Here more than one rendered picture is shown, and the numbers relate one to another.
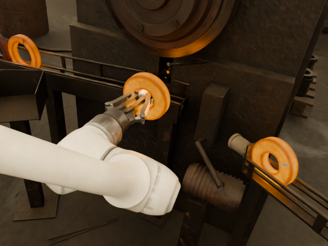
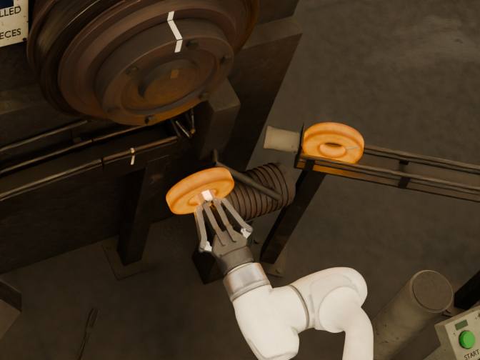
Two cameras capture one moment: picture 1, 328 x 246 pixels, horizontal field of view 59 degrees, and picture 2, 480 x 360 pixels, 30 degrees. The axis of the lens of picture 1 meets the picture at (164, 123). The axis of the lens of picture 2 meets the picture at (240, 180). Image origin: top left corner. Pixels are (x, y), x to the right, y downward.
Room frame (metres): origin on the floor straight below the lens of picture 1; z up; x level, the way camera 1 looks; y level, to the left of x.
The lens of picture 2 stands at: (0.33, 0.94, 2.56)
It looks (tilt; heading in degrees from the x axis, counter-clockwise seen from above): 59 degrees down; 294
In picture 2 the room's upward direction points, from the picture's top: 23 degrees clockwise
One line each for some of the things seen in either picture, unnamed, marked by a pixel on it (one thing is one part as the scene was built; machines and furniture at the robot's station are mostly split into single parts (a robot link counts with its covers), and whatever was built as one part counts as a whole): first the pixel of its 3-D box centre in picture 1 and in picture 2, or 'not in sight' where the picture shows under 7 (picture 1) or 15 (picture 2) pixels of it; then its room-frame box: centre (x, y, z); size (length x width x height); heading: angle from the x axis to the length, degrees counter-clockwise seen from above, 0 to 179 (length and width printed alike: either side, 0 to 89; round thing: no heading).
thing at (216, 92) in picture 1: (211, 115); (211, 117); (0.96, -0.18, 0.68); 0.11 x 0.08 x 0.24; 159
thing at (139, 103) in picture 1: (135, 107); (223, 221); (0.70, 0.09, 0.84); 0.11 x 0.01 x 0.04; 157
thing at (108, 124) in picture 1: (103, 133); (245, 281); (0.57, 0.15, 0.83); 0.09 x 0.06 x 0.09; 69
